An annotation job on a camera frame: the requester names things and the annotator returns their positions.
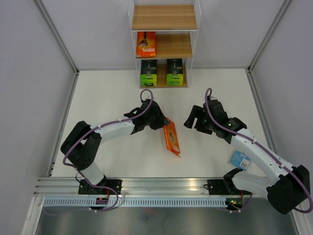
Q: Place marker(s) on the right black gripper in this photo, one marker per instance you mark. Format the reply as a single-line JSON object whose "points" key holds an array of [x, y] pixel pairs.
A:
{"points": [[197, 111]]}

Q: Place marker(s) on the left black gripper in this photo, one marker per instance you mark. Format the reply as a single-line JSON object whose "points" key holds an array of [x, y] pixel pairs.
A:
{"points": [[162, 120]]}

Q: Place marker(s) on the orange razor box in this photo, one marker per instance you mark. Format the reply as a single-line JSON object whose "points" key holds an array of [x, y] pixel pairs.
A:
{"points": [[171, 138], [146, 44]]}

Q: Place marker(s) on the black green razor box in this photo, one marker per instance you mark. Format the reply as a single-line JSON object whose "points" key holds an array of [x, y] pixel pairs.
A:
{"points": [[174, 76], [148, 73]]}

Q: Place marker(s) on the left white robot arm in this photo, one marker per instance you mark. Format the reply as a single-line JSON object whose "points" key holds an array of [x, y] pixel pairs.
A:
{"points": [[82, 144]]}

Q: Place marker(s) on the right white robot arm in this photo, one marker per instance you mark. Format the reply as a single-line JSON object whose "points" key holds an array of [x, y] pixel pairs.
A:
{"points": [[284, 185]]}

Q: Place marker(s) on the bottom wooden shelf board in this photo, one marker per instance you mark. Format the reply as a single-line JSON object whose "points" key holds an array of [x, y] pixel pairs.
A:
{"points": [[162, 80]]}

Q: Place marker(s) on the wooden shelf board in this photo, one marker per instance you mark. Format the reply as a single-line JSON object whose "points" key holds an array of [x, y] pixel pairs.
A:
{"points": [[162, 80], [164, 17], [172, 46]]}

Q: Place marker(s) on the middle wooden shelf board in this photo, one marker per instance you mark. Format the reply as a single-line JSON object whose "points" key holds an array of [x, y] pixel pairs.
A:
{"points": [[172, 46]]}

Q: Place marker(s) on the top wooden shelf board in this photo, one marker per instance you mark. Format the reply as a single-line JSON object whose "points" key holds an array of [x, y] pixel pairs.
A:
{"points": [[164, 17]]}

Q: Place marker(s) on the blue clear razor blister pack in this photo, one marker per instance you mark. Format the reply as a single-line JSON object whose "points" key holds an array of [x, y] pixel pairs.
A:
{"points": [[239, 160]]}

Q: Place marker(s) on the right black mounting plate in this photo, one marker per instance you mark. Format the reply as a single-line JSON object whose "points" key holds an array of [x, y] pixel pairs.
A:
{"points": [[218, 187]]}

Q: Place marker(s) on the black mounting plate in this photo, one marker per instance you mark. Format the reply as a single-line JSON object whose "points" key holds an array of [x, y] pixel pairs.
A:
{"points": [[218, 187], [86, 189]]}

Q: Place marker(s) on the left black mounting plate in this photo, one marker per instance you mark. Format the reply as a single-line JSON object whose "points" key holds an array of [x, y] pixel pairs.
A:
{"points": [[86, 189]]}

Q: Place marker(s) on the white wire shelf rack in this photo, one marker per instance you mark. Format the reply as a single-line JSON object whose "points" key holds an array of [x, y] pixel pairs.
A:
{"points": [[193, 33]]}

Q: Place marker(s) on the right aluminium corner post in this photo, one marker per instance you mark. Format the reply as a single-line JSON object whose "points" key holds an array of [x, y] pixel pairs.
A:
{"points": [[277, 19]]}

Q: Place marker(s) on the aluminium corner post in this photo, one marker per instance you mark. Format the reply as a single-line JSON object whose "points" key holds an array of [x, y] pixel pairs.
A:
{"points": [[277, 19], [56, 35]]}

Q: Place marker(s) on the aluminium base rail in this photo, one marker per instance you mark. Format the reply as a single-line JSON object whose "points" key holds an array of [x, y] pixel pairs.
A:
{"points": [[131, 187]]}

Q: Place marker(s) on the slotted cable duct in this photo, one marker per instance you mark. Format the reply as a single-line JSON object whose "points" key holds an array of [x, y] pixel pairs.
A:
{"points": [[136, 202]]}

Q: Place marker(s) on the left aluminium corner post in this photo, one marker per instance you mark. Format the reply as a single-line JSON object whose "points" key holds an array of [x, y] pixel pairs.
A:
{"points": [[56, 35]]}

